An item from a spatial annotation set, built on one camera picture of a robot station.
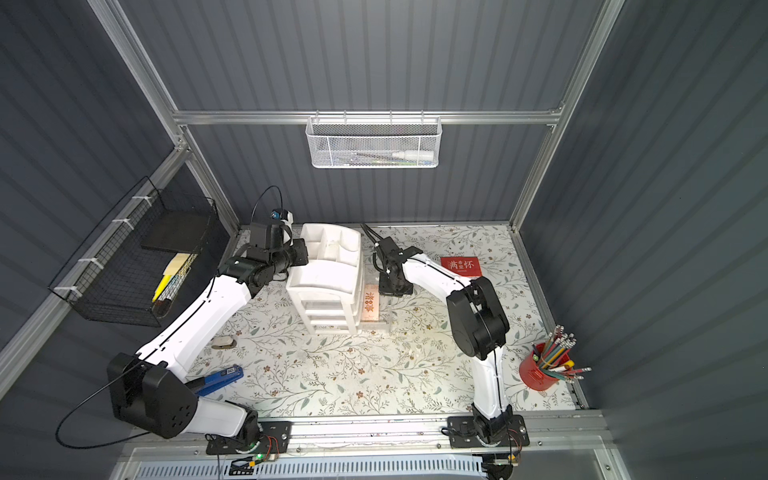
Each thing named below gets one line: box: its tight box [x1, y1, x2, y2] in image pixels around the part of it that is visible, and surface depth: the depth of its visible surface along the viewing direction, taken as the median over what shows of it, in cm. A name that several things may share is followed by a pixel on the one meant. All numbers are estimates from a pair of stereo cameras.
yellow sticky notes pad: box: [160, 252, 191, 285], surface depth 75 cm
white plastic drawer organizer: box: [286, 223, 365, 335], surface depth 83 cm
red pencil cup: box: [519, 343, 573, 391], surface depth 76 cm
